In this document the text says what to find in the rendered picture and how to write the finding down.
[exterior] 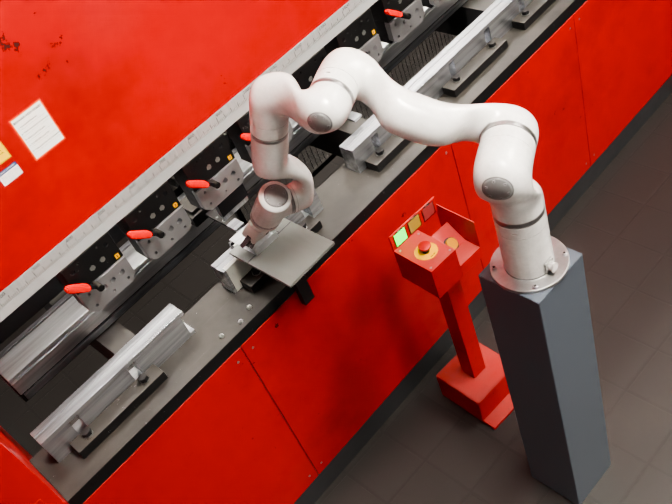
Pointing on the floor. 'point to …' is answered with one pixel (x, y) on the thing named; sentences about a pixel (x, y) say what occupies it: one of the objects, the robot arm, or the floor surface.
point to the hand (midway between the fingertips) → (257, 235)
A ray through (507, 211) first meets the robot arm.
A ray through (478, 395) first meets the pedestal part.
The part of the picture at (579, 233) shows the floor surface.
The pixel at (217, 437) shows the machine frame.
